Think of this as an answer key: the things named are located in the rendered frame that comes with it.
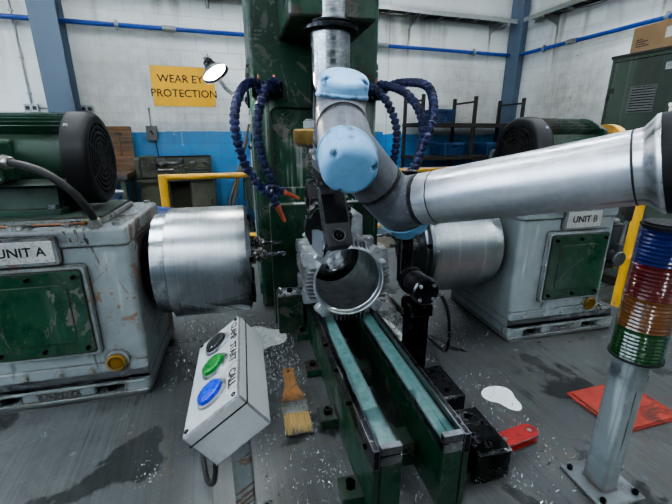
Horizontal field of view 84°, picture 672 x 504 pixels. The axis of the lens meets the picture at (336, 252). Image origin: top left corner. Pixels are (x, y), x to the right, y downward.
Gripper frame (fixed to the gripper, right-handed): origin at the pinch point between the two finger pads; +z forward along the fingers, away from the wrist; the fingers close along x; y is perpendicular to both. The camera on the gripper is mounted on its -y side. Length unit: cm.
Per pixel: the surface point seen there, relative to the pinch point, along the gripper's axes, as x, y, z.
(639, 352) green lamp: -34, -36, -17
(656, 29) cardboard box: -313, 221, 8
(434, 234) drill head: -27.7, 5.3, 1.7
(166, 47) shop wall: 101, 515, 142
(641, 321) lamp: -33, -34, -20
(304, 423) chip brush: 7.1, -26.8, 16.9
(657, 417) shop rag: -58, -39, 9
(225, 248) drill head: 19.6, 5.3, 1.7
